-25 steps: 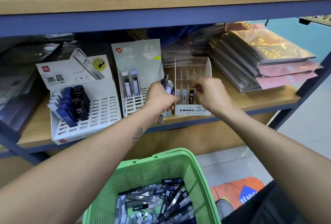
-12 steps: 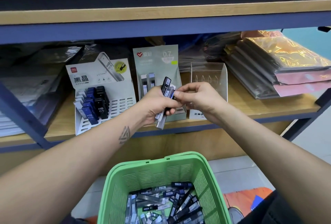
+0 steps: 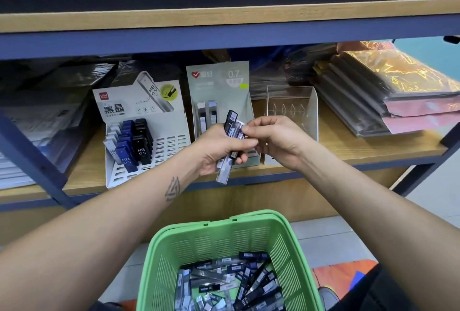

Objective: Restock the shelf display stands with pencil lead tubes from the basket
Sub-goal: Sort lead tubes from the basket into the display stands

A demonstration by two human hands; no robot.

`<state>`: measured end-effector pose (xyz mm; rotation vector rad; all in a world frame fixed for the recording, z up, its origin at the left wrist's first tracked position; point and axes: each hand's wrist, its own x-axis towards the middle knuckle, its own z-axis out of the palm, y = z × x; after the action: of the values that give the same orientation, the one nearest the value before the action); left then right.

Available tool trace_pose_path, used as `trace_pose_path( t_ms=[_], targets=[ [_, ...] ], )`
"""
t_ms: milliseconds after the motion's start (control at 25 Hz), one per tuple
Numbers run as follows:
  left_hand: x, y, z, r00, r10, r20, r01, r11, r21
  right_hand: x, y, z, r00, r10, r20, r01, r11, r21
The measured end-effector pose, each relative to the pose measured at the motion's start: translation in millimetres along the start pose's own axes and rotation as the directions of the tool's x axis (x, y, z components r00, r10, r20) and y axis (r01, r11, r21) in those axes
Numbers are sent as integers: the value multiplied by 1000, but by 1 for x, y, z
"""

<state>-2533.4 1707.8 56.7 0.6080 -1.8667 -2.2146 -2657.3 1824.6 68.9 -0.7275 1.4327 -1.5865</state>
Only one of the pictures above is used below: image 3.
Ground person's left hand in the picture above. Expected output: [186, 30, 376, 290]
[188, 124, 258, 179]

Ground person's right hand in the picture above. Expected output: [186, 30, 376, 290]
[241, 115, 317, 173]

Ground single lead case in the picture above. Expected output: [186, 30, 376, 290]
[197, 102, 207, 133]

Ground white display box red label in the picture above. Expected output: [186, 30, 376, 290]
[92, 72, 191, 189]

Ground clear plastic display box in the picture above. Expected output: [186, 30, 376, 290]
[264, 86, 319, 164]

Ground pale green display box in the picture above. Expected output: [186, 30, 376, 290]
[186, 61, 261, 168]

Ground green plastic basket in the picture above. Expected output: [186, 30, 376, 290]
[137, 209, 326, 311]

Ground row of HB lead cases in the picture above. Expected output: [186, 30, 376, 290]
[104, 118, 154, 173]

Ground pile of lead cases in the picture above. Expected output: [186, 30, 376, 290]
[174, 251, 286, 311]

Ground person's right forearm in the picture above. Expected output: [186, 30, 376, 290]
[298, 145, 460, 311]

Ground person's left forearm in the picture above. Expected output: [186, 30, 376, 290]
[0, 156, 209, 311]

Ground dark plastic-wrapped packs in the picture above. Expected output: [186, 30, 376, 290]
[252, 40, 460, 138]

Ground colourful printed mat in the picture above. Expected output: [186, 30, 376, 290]
[312, 259, 378, 301]

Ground grey sneaker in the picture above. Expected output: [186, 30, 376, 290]
[318, 287, 340, 311]

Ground stack of wrapped paper packs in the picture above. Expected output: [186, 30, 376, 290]
[0, 63, 119, 189]

